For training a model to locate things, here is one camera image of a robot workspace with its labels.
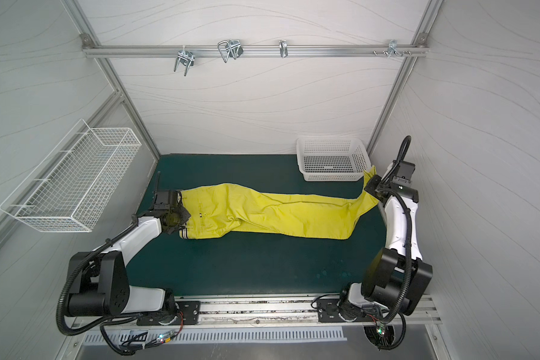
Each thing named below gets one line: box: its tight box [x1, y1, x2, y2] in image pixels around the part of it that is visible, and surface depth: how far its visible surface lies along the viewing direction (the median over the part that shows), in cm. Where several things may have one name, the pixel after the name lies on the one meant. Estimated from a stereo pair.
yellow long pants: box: [178, 165, 380, 240], surface depth 97 cm
